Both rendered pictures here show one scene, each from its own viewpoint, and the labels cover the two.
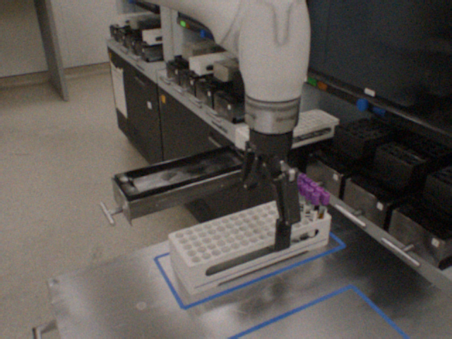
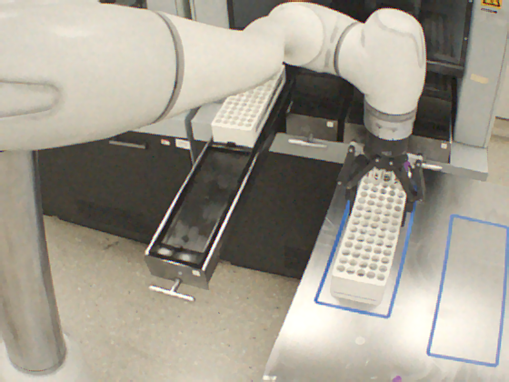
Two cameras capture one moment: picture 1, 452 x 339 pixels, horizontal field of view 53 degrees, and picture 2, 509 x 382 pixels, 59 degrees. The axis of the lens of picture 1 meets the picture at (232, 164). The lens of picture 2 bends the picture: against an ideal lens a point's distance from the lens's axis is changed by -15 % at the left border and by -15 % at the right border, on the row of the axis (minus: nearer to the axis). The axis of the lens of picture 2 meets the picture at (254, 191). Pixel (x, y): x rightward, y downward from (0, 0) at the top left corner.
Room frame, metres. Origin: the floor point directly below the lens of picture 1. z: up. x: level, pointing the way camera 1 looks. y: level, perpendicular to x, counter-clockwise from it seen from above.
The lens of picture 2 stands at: (0.32, 0.51, 1.62)
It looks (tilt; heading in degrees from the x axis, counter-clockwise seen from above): 45 degrees down; 323
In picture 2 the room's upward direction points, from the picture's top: 6 degrees counter-clockwise
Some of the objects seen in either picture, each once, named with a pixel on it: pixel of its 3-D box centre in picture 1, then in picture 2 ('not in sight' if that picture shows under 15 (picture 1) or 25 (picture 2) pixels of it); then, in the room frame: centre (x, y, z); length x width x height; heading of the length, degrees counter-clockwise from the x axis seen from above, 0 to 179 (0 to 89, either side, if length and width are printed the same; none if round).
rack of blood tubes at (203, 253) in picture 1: (251, 239); (374, 229); (0.67, -0.04, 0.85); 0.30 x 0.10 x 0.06; 118
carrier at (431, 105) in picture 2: (448, 196); (430, 105); (0.82, -0.47, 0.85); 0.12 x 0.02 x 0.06; 29
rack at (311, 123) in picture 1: (287, 134); (252, 102); (1.17, -0.16, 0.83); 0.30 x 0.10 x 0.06; 120
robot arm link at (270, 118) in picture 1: (272, 110); (390, 113); (0.69, -0.07, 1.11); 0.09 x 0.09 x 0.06
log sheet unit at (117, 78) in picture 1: (116, 88); not in sight; (2.68, 0.72, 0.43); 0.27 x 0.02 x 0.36; 30
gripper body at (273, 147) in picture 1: (270, 150); (386, 146); (0.69, -0.07, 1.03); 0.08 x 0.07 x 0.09; 28
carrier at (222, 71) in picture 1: (222, 72); not in sight; (1.69, 0.04, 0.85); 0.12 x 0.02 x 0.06; 31
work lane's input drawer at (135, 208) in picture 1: (233, 166); (229, 164); (1.08, 0.00, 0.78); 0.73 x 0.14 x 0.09; 120
